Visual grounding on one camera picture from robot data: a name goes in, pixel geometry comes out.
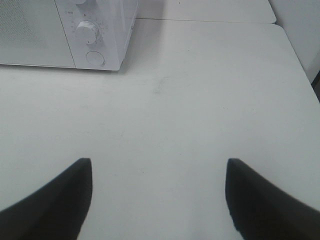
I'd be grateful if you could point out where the white dial knob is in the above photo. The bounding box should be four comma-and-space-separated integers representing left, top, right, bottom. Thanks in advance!
75, 21, 100, 45
73, 0, 86, 5

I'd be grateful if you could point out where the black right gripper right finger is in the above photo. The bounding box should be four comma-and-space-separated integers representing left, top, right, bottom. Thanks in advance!
225, 158, 320, 240

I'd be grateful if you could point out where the round white door button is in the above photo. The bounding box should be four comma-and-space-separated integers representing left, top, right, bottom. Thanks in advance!
86, 51, 105, 66

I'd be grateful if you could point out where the white microwave door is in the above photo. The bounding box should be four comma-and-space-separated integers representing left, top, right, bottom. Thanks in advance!
0, 0, 75, 68

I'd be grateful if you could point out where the white microwave oven body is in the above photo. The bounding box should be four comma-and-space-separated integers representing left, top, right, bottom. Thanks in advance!
0, 0, 140, 72

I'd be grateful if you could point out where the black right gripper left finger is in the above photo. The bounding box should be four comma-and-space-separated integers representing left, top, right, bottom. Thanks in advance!
0, 158, 93, 240

